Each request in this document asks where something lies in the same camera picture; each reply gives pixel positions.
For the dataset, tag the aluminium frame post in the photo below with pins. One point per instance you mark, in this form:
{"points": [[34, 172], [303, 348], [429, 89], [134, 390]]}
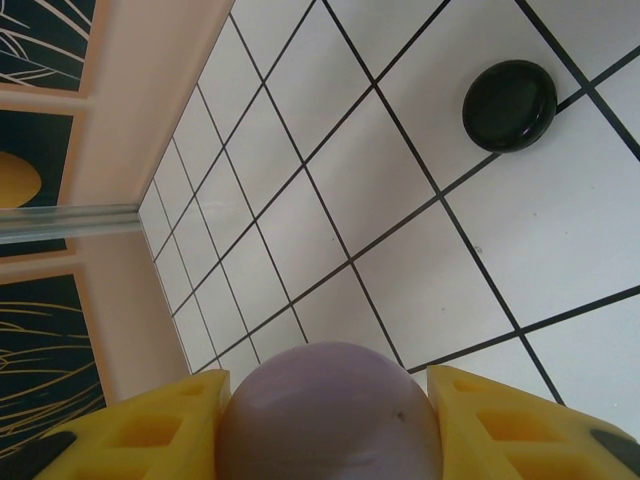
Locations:
{"points": [[60, 222]]}

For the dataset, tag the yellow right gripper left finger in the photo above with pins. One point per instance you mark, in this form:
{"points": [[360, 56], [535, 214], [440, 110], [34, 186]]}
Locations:
{"points": [[150, 435]]}

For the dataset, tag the purple earbud charging case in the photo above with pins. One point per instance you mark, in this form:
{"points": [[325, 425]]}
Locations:
{"points": [[325, 415]]}

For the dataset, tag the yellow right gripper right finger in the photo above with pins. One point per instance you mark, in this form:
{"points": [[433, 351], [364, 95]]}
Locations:
{"points": [[525, 440]]}

